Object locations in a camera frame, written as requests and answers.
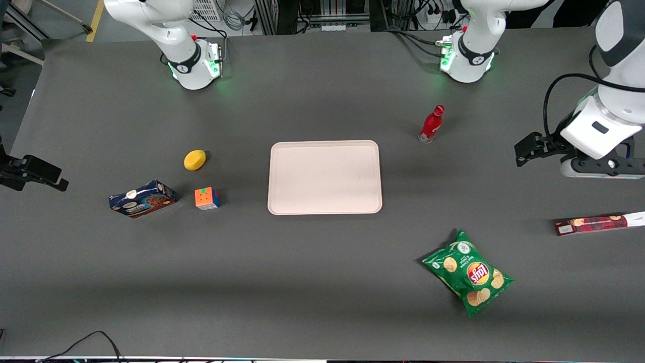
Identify aluminium frame rack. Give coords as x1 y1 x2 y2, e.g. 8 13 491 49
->
254 0 374 36

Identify grey coiled cable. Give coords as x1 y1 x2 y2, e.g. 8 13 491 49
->
222 0 248 32

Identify yellow lemon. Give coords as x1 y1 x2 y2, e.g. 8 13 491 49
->
183 149 207 172

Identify red drink bottle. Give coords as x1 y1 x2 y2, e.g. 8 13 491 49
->
418 104 445 144

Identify white stand legs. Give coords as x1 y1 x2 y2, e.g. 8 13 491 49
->
0 0 94 67

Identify black right arm base cables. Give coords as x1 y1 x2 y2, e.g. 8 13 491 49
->
188 17 230 51

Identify green chips bag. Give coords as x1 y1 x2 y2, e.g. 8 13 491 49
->
421 228 515 318

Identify white perforated panel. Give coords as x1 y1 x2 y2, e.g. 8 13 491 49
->
189 0 223 22

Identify red cookie box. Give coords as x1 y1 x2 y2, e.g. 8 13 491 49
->
555 211 645 237

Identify blue cookie box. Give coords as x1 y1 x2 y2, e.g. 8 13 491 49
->
109 180 177 219

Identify black left arm base cables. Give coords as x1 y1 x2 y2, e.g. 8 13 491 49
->
385 27 447 57

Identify black arm base cables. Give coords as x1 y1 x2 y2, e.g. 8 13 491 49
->
385 27 447 57
188 17 230 51

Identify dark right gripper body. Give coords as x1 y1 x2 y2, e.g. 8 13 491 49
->
0 145 24 192

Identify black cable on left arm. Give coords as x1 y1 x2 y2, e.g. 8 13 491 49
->
543 44 645 148

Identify yellow floor tape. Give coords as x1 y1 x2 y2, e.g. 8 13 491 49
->
85 0 105 43

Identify colourful puzzle cube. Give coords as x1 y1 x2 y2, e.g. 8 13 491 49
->
195 187 221 211

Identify pale pink plastic tray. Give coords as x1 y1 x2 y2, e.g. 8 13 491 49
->
267 140 383 216

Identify thin black cable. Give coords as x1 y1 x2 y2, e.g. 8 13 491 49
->
35 330 124 363

